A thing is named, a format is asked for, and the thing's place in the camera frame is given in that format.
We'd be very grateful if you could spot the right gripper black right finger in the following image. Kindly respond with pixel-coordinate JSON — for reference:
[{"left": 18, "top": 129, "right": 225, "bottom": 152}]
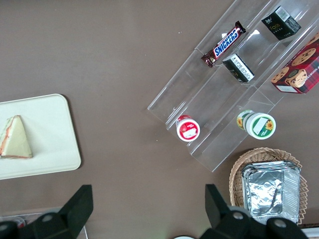
[{"left": 199, "top": 183, "right": 269, "bottom": 239}]

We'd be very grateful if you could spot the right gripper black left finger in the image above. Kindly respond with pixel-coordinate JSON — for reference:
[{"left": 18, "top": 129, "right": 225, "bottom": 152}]
[{"left": 24, "top": 184, "right": 94, "bottom": 239}]

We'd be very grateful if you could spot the triangular sandwich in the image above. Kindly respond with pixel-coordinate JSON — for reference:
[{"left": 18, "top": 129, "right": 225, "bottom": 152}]
[{"left": 0, "top": 115, "right": 34, "bottom": 160}]

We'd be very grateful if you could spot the light tan wicker basket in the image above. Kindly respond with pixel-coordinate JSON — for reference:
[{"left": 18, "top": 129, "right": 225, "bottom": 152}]
[{"left": 229, "top": 147, "right": 309, "bottom": 225}]

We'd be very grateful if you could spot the cream plastic tray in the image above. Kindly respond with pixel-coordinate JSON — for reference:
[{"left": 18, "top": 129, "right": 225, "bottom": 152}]
[{"left": 0, "top": 93, "right": 82, "bottom": 180}]

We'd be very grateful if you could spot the aluminium foil container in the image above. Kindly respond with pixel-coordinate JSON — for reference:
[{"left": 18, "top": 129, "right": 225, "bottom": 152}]
[{"left": 240, "top": 160, "right": 302, "bottom": 225}]

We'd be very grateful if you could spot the clear acrylic bottle rack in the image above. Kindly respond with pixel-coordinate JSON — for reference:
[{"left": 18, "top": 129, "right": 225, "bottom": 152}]
[{"left": 0, "top": 210, "right": 88, "bottom": 239}]

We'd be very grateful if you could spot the red lidded cup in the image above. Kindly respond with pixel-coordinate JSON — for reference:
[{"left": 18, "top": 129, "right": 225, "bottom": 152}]
[{"left": 175, "top": 115, "right": 201, "bottom": 142}]

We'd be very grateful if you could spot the white rectangular bin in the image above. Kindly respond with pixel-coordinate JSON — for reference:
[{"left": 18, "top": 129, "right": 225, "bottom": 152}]
[{"left": 300, "top": 225, "right": 319, "bottom": 239}]

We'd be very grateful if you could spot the green lidded cup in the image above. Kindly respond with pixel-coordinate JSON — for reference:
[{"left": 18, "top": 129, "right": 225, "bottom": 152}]
[{"left": 236, "top": 110, "right": 277, "bottom": 140}]

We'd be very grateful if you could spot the clear acrylic stepped shelf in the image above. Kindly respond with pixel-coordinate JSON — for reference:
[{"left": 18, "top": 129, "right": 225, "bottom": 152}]
[{"left": 147, "top": 0, "right": 319, "bottom": 173}]

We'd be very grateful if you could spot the small black box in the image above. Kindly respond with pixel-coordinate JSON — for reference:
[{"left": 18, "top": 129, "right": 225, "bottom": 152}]
[
  {"left": 261, "top": 5, "right": 302, "bottom": 41},
  {"left": 222, "top": 53, "right": 255, "bottom": 83}
]

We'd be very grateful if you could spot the red tartan cookie box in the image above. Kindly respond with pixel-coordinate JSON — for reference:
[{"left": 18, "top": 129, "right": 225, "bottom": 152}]
[{"left": 270, "top": 32, "right": 319, "bottom": 95}]

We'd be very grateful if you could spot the Snickers chocolate bar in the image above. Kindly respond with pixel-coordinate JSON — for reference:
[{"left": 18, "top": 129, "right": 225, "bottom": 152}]
[{"left": 200, "top": 20, "right": 247, "bottom": 68}]

